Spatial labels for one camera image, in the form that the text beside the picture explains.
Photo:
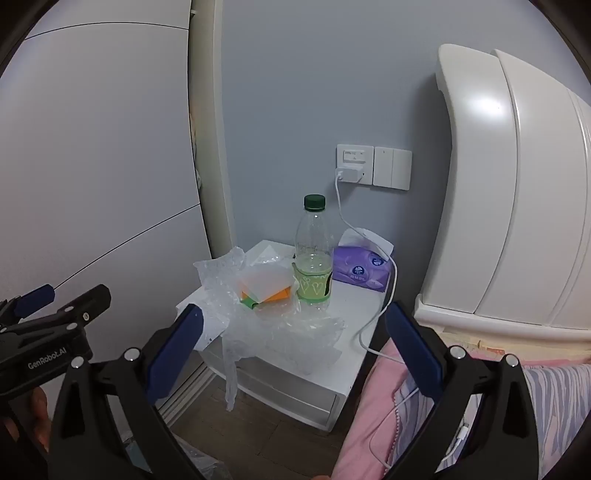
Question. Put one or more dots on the white nightstand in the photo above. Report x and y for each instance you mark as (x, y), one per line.
(353, 302)

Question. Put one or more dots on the purple striped bedding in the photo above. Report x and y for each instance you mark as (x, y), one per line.
(563, 392)

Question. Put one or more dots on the clear plastic bottle green cap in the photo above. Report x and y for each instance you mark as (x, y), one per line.
(313, 249)

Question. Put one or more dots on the green paper strip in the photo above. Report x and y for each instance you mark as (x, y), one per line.
(249, 302)

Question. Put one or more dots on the purple tissue pack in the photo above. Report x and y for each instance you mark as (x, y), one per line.
(355, 270)

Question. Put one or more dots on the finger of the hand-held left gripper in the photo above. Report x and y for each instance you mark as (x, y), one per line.
(87, 304)
(34, 297)

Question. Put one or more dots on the grey white wardrobe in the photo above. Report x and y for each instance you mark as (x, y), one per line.
(92, 161)

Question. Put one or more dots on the white light switch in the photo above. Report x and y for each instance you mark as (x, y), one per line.
(392, 168)

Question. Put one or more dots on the white charger plug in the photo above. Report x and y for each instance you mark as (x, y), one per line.
(349, 175)

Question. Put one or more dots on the clear crinkled plastic wrap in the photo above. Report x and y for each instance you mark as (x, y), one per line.
(277, 344)

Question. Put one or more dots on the person's left hand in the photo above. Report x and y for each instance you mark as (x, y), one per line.
(36, 415)

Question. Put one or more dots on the white bed headboard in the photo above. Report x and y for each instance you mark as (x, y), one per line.
(508, 184)

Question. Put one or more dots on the pink blanket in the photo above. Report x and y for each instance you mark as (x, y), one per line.
(369, 415)

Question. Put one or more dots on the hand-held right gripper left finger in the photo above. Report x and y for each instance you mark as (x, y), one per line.
(178, 350)

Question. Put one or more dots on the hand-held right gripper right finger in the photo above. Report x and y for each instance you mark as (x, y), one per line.
(413, 350)

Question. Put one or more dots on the orange paper sheet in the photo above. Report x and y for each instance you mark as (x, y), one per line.
(277, 296)

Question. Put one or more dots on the white wall socket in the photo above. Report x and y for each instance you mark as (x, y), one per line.
(354, 157)

